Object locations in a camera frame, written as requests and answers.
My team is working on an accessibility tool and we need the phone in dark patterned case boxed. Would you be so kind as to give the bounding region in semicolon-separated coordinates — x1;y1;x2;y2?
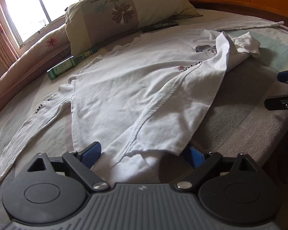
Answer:
142;20;179;33

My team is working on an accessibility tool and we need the green glass bottle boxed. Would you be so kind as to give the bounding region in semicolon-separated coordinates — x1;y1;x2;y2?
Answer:
47;49;99;80

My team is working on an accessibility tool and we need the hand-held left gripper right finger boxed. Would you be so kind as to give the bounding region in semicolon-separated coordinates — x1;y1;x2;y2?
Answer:
174;146;257;193

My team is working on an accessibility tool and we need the folded pink floral quilt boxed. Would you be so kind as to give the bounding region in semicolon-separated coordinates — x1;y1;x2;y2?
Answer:
0;24;71;122

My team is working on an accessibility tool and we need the pink checked curtain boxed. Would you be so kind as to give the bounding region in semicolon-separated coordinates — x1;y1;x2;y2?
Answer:
0;2;20;70

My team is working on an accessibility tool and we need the white printed long-sleeve shirt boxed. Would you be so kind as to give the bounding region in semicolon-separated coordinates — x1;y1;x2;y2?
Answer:
0;21;285;192

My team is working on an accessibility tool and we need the window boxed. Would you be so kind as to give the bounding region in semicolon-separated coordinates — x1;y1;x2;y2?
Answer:
0;0;87;48

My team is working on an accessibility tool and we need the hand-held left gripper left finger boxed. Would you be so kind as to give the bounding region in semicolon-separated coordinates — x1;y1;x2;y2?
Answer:
26;141;111;193

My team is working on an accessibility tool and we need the floral pillow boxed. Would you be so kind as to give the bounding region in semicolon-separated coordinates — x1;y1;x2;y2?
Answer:
65;0;203;57

